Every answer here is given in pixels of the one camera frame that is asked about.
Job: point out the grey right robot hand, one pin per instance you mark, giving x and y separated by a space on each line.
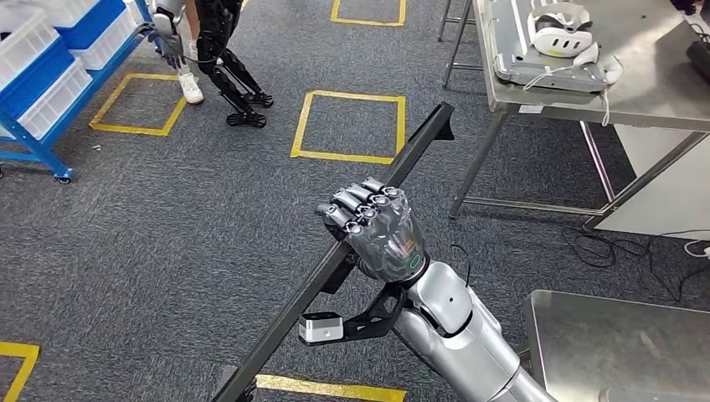
383 238

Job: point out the grey hand of standby robot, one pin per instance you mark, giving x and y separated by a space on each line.
172 50

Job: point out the black plastic car part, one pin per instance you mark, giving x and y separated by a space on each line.
277 333

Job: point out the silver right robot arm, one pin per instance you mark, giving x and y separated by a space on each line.
471 344

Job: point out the blue metal shelf rack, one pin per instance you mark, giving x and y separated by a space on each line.
33 143

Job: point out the stainless steel workbench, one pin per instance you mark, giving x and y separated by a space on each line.
654 83

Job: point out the person's leg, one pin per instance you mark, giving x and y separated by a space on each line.
192 33

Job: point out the person's white shoe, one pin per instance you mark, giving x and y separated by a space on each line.
191 89

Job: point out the black legs of standby robot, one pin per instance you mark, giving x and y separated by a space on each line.
222 72

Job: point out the white plastic bin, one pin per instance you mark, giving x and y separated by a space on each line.
105 47
22 50
66 11
55 105

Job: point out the blue plastic bin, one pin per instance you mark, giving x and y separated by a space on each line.
94 25
33 83

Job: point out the white label sticker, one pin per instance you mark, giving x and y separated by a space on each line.
531 109

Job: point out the grey metal tray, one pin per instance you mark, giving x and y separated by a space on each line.
516 50

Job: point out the white VR headset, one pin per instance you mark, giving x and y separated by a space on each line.
560 41

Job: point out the white cabinet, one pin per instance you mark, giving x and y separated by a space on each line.
665 188

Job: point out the black device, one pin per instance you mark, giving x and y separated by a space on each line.
700 61

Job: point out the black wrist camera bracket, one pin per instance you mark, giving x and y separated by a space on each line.
377 316

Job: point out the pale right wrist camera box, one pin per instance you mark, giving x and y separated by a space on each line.
320 328

